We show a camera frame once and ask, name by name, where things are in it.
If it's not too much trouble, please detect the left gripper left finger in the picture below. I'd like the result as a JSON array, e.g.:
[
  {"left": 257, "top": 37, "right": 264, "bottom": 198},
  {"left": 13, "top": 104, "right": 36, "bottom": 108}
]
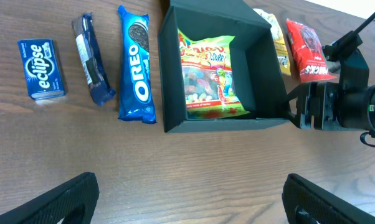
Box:
[{"left": 0, "top": 172, "right": 100, "bottom": 224}]

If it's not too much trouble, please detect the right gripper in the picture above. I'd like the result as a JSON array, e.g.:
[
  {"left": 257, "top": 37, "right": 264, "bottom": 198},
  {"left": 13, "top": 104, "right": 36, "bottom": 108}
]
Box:
[{"left": 283, "top": 82, "right": 342, "bottom": 131}]

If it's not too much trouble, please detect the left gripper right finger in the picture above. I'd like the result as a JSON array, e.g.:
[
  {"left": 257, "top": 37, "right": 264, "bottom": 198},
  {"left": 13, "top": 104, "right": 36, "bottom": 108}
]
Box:
[{"left": 282, "top": 174, "right": 375, "bottom": 224}]

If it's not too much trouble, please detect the red Hacks candy bag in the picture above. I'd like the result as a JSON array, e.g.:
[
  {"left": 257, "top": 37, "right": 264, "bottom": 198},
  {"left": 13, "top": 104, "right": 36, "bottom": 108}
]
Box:
[{"left": 286, "top": 19, "right": 335, "bottom": 83}]

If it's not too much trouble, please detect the yellow Hacks candy bag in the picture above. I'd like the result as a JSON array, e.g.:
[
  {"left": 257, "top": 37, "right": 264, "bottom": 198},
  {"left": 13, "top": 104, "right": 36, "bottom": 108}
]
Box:
[{"left": 253, "top": 8, "right": 291, "bottom": 76}]

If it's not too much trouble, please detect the green gummy candy bag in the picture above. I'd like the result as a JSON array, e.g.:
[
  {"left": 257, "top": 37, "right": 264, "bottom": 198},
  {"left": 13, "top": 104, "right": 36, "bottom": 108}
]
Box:
[{"left": 178, "top": 30, "right": 249, "bottom": 119}]

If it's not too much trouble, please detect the blue Oreo cookie pack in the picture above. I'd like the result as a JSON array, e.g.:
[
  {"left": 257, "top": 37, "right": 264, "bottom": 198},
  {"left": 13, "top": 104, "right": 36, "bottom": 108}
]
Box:
[{"left": 118, "top": 5, "right": 156, "bottom": 124}]

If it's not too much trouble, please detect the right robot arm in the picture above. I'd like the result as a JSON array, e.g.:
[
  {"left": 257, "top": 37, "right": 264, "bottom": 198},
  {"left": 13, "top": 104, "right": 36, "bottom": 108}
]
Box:
[{"left": 280, "top": 82, "right": 375, "bottom": 148}]

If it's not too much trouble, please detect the dark green open box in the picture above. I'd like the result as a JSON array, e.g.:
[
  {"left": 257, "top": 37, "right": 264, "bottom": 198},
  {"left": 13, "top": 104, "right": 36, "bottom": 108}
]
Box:
[{"left": 158, "top": 0, "right": 289, "bottom": 133}]

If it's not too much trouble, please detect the blue Eclipse mint box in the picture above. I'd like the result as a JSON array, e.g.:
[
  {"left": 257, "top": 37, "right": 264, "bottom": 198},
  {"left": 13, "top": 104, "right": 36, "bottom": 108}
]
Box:
[{"left": 17, "top": 39, "right": 66, "bottom": 100}]

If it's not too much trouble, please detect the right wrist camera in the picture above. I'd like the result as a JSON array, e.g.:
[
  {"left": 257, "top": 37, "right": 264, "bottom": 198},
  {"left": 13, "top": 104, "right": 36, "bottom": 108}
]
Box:
[{"left": 322, "top": 30, "right": 369, "bottom": 92}]

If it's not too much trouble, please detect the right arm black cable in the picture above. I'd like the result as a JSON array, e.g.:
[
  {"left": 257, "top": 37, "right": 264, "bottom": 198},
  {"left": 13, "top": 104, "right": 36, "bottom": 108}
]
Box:
[{"left": 355, "top": 0, "right": 375, "bottom": 35}]

